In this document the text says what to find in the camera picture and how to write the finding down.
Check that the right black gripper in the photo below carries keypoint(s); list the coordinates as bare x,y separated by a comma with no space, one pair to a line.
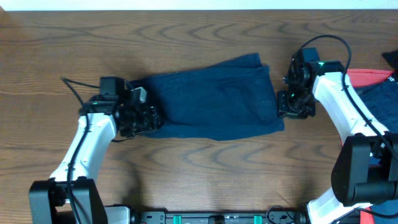
283,110

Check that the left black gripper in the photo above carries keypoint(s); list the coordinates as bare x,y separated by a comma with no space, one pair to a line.
152,118

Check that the navy blue shorts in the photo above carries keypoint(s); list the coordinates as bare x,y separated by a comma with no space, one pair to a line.
230,100

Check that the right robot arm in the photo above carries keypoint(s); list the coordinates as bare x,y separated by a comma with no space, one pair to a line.
365,172

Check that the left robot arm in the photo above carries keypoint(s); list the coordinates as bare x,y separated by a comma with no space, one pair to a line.
70,194

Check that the red cloth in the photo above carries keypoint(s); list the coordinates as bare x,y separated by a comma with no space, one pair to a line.
366,77

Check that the black garment at edge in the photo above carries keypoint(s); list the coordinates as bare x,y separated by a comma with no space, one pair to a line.
391,58

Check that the black mounting rail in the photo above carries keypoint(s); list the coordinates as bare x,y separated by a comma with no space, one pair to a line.
274,215

